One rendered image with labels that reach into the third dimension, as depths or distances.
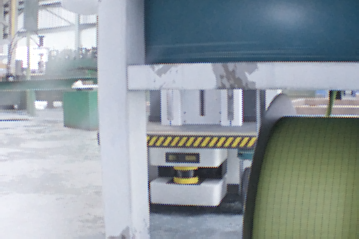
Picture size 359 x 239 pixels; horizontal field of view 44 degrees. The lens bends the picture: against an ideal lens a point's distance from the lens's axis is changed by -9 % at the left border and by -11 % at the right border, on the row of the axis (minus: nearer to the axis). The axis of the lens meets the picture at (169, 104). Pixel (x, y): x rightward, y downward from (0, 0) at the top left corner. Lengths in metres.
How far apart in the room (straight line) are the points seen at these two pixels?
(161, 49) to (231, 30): 0.12
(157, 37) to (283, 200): 0.33
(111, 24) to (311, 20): 0.30
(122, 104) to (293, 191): 0.31
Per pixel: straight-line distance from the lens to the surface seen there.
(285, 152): 0.82
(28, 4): 7.53
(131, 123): 0.72
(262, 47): 0.68
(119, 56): 0.72
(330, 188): 0.78
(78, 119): 5.16
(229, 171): 2.00
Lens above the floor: 0.53
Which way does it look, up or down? 3 degrees down
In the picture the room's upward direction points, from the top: 1 degrees counter-clockwise
